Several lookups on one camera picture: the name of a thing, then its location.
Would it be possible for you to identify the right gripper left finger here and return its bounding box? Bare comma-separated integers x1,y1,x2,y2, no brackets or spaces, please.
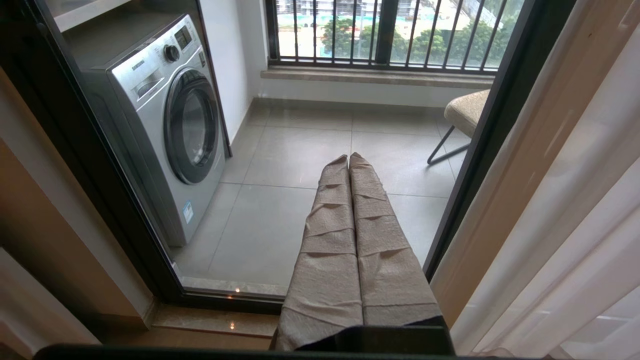
274,154,364,352

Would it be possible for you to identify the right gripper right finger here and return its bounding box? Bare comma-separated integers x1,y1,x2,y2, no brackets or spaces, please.
348,152,449,329

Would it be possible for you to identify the black framed glass balcony door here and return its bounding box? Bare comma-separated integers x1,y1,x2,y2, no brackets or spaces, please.
0,0,578,316

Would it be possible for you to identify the round washing machine door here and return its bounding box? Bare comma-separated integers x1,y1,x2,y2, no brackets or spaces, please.
163,68,220,185

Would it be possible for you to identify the black balcony railing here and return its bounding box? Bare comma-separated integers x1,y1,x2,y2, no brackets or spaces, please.
264,0,525,74

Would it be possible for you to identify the beige cushioned chair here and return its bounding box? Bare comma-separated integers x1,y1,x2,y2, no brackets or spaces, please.
427,89,491,166

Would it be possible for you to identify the white sheer curtain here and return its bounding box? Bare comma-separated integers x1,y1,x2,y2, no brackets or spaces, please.
450,25,640,358
430,0,640,328

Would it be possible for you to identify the silver front-load washing machine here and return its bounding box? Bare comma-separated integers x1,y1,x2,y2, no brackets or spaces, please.
63,13,227,247

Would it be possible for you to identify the beige thick curtain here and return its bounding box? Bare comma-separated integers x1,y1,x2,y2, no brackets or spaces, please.
0,67,155,358

